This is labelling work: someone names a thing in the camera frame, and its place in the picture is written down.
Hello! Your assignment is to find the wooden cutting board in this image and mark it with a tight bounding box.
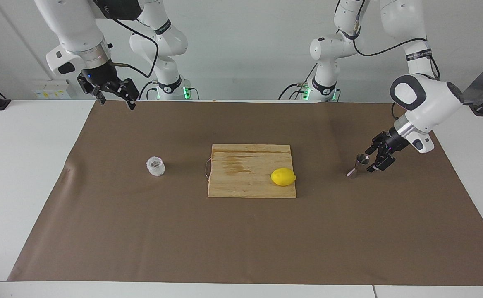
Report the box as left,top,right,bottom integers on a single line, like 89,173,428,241
204,144,297,199

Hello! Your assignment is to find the yellow lemon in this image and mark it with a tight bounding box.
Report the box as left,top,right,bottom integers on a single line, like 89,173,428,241
270,168,297,187

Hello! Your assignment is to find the steel double jigger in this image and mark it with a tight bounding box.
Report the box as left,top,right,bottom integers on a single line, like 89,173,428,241
346,153,370,179

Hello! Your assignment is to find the brown paper table mat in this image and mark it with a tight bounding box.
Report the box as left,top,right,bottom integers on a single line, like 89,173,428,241
8,99,483,287

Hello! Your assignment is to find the clear cut glass cup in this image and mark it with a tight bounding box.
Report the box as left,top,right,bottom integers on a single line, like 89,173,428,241
146,156,166,178

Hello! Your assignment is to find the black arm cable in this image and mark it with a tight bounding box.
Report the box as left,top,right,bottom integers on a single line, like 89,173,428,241
101,8,160,79
336,0,441,80

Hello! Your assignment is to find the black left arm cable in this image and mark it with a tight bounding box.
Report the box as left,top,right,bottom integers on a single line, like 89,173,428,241
336,0,441,80

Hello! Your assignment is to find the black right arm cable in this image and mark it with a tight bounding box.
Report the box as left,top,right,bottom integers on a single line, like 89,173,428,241
101,8,160,79

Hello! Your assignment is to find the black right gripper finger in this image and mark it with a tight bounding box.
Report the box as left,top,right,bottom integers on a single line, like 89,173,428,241
79,78,107,104
109,78,139,111

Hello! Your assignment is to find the black base cable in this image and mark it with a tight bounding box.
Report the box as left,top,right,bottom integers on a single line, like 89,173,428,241
278,62,320,101
138,80,160,101

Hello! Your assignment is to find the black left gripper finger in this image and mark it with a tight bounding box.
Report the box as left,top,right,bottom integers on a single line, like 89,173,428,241
365,131,387,156
367,149,396,173

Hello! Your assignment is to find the white wall outlet box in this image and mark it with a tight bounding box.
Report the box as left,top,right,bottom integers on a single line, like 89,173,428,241
32,79,72,100

